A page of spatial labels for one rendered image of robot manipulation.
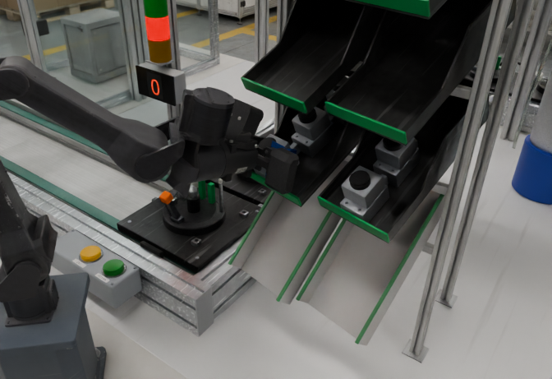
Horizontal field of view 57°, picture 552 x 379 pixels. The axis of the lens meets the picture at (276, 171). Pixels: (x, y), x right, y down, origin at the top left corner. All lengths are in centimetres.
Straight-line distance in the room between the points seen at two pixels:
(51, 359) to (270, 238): 41
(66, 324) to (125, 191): 59
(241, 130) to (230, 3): 563
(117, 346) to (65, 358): 21
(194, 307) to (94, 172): 61
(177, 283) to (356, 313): 35
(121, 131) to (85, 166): 84
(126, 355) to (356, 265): 46
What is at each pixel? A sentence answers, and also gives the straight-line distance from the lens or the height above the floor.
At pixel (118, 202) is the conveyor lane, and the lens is 133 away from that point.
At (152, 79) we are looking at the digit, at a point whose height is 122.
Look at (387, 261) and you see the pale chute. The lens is 88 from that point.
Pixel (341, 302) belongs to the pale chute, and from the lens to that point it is 90.
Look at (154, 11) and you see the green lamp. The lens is 116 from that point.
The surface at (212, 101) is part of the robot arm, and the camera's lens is 66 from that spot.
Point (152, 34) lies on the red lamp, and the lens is 118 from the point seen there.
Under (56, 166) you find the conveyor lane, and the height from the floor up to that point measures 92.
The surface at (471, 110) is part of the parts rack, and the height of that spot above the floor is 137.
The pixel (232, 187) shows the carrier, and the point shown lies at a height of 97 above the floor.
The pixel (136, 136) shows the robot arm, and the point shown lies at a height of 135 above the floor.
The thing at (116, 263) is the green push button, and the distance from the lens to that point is 106.
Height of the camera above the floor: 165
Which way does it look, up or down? 31 degrees down
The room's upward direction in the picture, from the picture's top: 2 degrees clockwise
